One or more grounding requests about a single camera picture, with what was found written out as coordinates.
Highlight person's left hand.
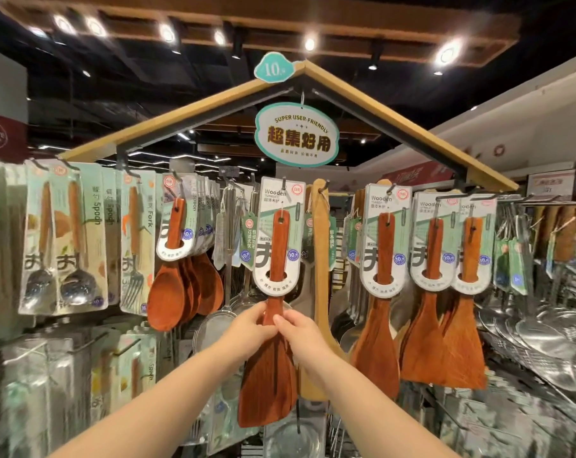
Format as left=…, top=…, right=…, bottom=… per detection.
left=219, top=302, right=280, bottom=365

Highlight person's right hand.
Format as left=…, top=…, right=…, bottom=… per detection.
left=273, top=309, right=339, bottom=378

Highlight dark wooden turner with card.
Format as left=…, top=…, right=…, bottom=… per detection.
left=238, top=176, right=309, bottom=429

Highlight person's left forearm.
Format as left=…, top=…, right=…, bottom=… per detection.
left=47, top=341, right=250, bottom=458

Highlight person's right forearm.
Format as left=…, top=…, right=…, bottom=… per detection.
left=312, top=355, right=461, bottom=458

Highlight metal mesh strainer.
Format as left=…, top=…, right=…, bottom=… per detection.
left=192, top=185, right=250, bottom=354

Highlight hanging metal spatulas with tags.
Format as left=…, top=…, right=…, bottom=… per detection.
left=329, top=188, right=366, bottom=351

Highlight green hang tag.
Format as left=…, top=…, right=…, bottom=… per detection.
left=239, top=212, right=258, bottom=271

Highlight light bamboo spatula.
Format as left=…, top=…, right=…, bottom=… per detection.
left=299, top=178, right=347, bottom=402

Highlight reddish wooden turner with card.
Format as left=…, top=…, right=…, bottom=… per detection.
left=349, top=183, right=413, bottom=399
left=400, top=191, right=462, bottom=385
left=440, top=195, right=497, bottom=390

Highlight row of carded wooden rice spoons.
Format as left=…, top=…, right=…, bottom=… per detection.
left=147, top=172, right=225, bottom=333

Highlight packaged round strainer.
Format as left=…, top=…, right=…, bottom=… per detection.
left=263, top=399, right=328, bottom=458

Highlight oval hanging shop sign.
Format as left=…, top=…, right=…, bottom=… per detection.
left=254, top=102, right=340, bottom=169

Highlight red banner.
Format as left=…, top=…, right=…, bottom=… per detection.
left=392, top=160, right=456, bottom=187

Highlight shelf of clear cutlery packets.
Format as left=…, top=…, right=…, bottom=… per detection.
left=0, top=322, right=161, bottom=458

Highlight pile of clear packaged kitchenware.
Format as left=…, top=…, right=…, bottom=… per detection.
left=397, top=369, right=576, bottom=458

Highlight small teal price sign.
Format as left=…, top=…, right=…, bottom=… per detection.
left=253, top=51, right=296, bottom=85

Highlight stack of metal skimmers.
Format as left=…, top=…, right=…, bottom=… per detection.
left=478, top=300, right=576, bottom=407

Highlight white framed notice sign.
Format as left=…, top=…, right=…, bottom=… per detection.
left=526, top=170, right=576, bottom=202

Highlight wooden ceiling panel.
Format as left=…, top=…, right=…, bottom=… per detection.
left=0, top=0, right=523, bottom=68

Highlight row of ceiling spotlights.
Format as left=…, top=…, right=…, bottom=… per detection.
left=28, top=11, right=465, bottom=78

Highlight packaged wooden handle metal fork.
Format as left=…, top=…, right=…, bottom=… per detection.
left=119, top=169, right=157, bottom=316

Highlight packaged wooden handle metal spoon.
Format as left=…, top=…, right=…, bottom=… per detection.
left=53, top=162, right=109, bottom=314
left=18, top=159, right=60, bottom=316

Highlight wooden roof-shaped display frame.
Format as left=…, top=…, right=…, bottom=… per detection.
left=59, top=59, right=520, bottom=192

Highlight row of hanging wooden-handled utensils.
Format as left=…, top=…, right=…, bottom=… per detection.
left=492, top=195, right=576, bottom=303

